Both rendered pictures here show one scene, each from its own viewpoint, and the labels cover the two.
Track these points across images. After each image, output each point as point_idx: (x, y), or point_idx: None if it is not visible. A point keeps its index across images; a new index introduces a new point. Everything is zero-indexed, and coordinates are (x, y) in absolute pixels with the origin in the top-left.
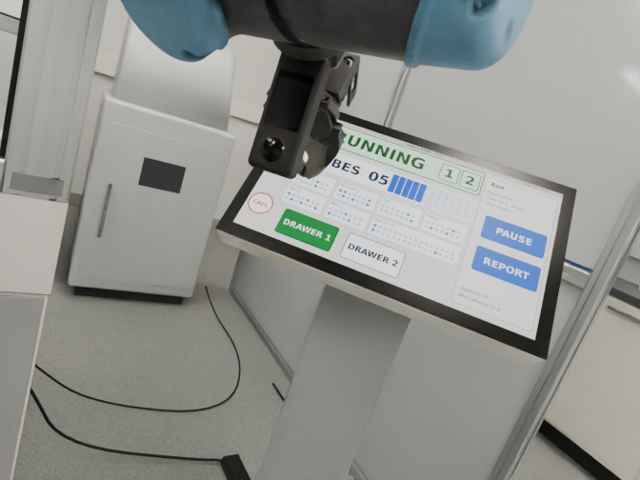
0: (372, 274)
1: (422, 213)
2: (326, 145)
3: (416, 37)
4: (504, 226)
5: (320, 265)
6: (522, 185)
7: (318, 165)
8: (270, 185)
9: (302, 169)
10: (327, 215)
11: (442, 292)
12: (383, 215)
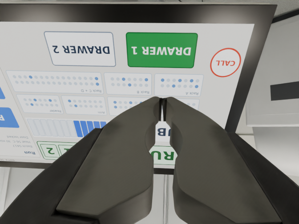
0: (67, 24)
1: (65, 110)
2: (60, 210)
3: None
4: (1, 123)
5: (126, 10)
6: (15, 158)
7: (117, 127)
8: (220, 88)
9: (166, 109)
10: (147, 76)
11: None
12: (95, 96)
